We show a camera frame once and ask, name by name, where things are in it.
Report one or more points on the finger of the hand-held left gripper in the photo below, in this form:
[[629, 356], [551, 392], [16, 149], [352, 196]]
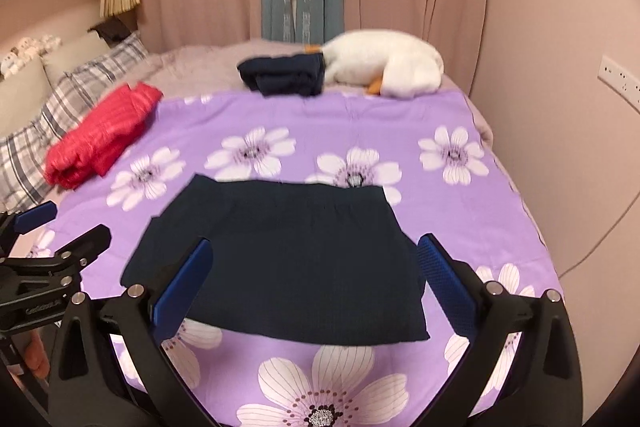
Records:
[[82, 247], [35, 217]]

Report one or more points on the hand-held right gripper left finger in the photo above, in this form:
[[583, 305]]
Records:
[[182, 287]]

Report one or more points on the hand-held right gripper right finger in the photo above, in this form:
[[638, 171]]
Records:
[[445, 287]]

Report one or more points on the dark green knit sweater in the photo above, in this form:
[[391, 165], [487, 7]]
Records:
[[300, 267]]

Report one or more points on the folded navy clothes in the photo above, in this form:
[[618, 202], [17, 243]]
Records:
[[280, 74]]

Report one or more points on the person's left hand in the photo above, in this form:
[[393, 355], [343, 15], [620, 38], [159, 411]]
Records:
[[36, 354]]

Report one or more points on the folded red puffer jacket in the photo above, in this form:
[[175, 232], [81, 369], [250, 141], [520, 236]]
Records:
[[105, 132]]

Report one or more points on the grey plaid pillow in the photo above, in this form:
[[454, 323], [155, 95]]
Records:
[[65, 107]]

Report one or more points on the beige pillow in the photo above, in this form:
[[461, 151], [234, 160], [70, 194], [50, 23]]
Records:
[[20, 102], [75, 54]]

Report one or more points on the row of small white figurines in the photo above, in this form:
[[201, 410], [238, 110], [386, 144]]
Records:
[[27, 52]]

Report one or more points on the purple floral blanket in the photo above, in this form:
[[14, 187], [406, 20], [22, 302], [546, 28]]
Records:
[[400, 127]]

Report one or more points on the pink fluffy bed cover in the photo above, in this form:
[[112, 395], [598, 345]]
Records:
[[200, 67]]

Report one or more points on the white goose plush toy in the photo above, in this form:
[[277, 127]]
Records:
[[390, 62]]

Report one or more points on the dark small wall bracket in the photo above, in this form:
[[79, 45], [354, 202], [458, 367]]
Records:
[[115, 29]]

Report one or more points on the white wall outlet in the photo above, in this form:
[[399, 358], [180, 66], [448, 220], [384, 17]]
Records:
[[620, 79]]

